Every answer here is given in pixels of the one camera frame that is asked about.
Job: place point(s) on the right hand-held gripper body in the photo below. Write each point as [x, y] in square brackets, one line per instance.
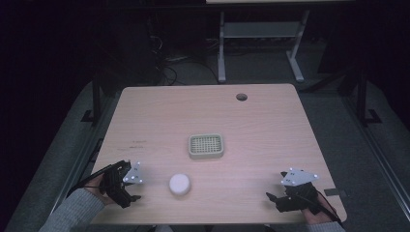
[298, 190]

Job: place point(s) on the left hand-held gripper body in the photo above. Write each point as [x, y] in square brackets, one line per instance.
[114, 185]

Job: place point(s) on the white round lid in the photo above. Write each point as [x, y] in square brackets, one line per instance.
[180, 184]

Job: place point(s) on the pale green soap dish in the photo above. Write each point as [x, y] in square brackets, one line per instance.
[206, 145]

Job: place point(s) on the person's left hand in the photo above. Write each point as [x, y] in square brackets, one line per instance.
[93, 188]

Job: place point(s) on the person's right hand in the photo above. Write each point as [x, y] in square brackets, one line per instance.
[317, 214]

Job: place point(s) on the dark tape strip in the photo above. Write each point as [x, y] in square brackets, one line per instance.
[335, 192]

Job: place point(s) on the black metal stand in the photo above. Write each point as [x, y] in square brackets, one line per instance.
[96, 100]
[362, 96]

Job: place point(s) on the dark round table grommet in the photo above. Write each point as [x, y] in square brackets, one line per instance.
[241, 97]

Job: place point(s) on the metal frame rail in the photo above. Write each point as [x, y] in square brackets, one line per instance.
[85, 151]
[377, 148]

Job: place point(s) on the white metal desk frame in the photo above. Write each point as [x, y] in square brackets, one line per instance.
[261, 29]

